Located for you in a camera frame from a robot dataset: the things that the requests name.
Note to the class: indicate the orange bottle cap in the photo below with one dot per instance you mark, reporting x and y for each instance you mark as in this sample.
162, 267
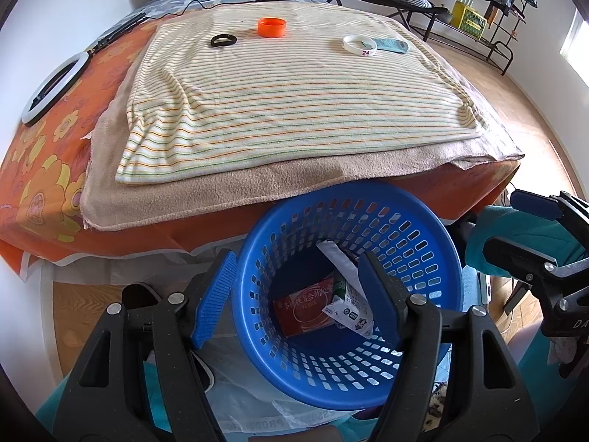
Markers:
271, 27

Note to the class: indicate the white plastic bag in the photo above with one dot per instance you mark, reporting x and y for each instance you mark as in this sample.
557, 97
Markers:
336, 258

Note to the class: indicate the red cardboard box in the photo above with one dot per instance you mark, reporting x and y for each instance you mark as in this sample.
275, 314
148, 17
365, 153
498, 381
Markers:
303, 308

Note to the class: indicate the clear plastic bag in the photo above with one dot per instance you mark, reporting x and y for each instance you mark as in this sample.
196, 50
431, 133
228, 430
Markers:
248, 396

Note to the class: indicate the black clothes rack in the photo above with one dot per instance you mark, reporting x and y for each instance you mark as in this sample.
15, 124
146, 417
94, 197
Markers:
501, 50

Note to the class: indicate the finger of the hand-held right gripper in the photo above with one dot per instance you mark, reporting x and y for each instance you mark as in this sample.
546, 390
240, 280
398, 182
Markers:
510, 251
534, 203

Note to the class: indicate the yellow crate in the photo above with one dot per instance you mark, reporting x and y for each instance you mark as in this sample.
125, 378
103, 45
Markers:
469, 20

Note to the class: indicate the white wristband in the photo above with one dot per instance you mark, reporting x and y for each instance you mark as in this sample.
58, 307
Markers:
349, 48

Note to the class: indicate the beige towel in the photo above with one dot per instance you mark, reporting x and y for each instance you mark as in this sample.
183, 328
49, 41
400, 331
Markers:
184, 198

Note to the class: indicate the striped cloth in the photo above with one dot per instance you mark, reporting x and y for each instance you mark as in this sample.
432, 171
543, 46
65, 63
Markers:
299, 115

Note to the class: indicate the black folding chair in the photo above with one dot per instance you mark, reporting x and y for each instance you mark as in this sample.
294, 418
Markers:
405, 7

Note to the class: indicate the window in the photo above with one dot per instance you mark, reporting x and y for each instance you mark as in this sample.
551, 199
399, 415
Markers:
570, 34

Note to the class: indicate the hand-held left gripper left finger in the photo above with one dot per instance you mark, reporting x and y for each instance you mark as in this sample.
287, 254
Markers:
214, 299

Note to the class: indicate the pale floral cloth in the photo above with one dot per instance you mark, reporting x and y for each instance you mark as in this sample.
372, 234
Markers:
561, 350

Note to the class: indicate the blue plastic basket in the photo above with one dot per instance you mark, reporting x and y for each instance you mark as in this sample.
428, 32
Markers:
322, 377

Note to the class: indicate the green milk carton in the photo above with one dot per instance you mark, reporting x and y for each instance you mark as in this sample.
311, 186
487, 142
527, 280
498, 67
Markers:
349, 313

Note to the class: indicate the teal packet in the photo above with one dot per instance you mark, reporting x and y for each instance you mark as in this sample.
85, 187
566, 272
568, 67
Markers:
391, 45

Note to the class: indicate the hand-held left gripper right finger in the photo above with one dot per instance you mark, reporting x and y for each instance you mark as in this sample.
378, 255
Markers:
382, 299

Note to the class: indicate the orange floral bedsheet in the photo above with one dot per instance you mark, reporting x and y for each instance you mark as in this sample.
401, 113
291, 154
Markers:
41, 179

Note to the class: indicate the teal cloth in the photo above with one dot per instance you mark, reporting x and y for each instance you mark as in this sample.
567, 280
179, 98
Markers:
506, 225

